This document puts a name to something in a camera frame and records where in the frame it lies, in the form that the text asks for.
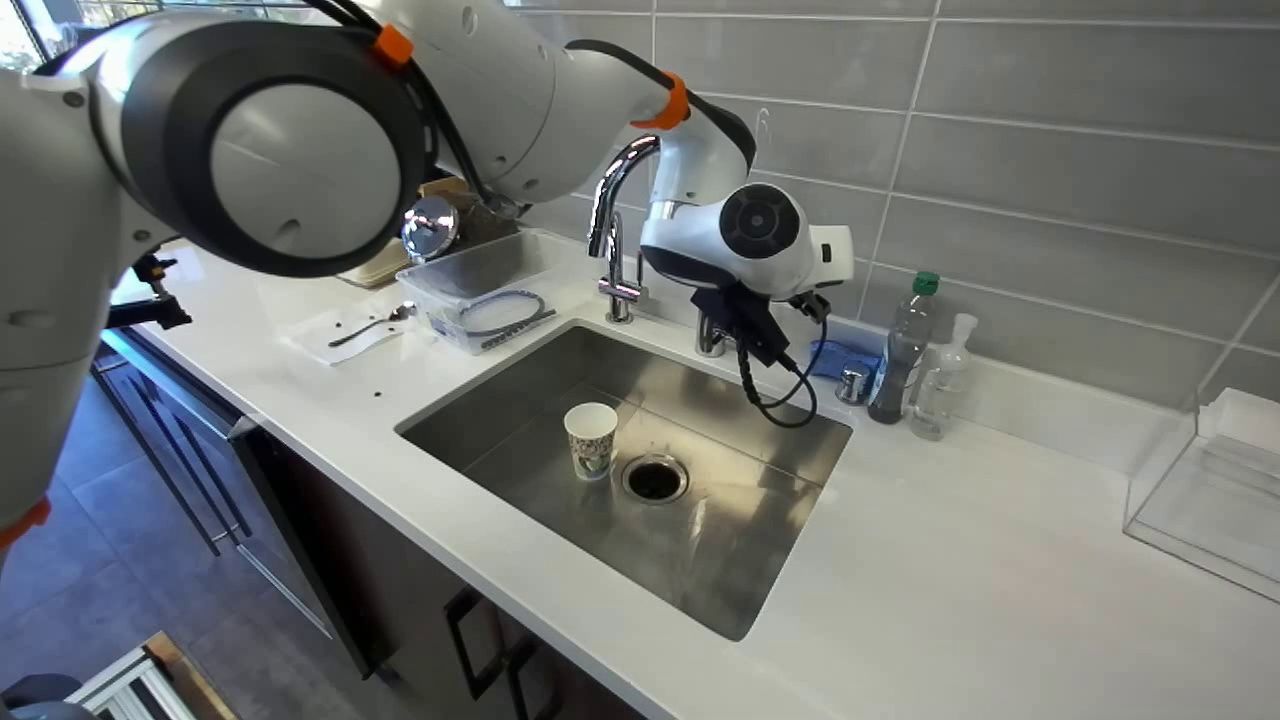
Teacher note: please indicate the clear round glass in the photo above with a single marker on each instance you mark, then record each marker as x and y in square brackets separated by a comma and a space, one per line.
[428, 226]

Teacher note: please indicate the clear plastic container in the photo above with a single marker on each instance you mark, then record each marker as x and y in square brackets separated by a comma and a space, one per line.
[467, 266]

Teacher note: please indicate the metal spoon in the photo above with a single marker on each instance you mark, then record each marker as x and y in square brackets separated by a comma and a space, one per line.
[396, 312]

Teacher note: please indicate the blue sponge holder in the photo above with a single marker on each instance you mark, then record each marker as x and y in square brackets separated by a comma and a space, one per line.
[842, 353]

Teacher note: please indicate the black clamp bar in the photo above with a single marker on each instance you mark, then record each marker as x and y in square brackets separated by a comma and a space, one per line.
[145, 312]

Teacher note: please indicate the white paper cup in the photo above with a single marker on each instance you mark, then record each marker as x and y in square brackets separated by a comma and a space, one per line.
[590, 442]

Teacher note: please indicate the white paper napkin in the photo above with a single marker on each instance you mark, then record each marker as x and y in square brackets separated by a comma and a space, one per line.
[323, 349]

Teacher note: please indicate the black sink drain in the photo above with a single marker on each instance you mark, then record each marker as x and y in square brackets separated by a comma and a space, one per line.
[652, 476]

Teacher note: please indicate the stainless steel sink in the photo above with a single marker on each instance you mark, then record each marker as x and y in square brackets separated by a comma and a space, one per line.
[721, 532]

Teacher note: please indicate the clear acrylic box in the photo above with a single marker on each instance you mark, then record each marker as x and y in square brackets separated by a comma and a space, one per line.
[1203, 505]

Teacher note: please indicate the dark under-counter cabinet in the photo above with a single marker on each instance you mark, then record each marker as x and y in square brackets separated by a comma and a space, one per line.
[375, 575]

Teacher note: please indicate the clear dispenser bottle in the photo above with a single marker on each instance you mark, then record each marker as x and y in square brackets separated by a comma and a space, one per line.
[940, 386]

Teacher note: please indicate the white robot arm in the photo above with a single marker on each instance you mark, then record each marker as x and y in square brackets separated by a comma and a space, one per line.
[82, 202]

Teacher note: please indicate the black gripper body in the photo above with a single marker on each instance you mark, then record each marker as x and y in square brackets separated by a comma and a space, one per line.
[739, 325]

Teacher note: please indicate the green capped plastic bottle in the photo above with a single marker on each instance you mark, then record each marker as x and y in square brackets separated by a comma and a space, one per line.
[902, 345]

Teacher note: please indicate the chrome tap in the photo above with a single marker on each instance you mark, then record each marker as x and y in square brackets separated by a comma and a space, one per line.
[616, 287]

